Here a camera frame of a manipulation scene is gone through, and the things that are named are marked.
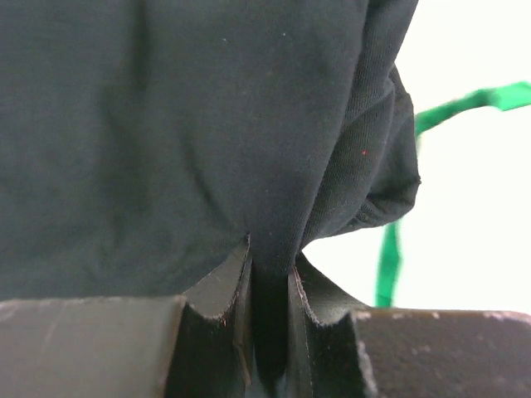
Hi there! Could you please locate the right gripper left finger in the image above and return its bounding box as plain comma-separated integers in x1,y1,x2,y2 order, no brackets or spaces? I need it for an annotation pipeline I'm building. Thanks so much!
1,241,253,398

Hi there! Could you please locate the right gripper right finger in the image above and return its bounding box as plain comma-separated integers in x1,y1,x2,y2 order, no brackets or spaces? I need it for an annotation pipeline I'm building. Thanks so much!
287,256,530,398

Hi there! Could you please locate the black t shirt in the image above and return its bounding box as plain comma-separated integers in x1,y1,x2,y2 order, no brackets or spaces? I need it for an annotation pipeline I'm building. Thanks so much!
1,1,420,378

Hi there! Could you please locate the folded green t shirt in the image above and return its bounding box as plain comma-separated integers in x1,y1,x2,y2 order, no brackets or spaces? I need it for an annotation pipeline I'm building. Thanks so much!
375,81,530,308

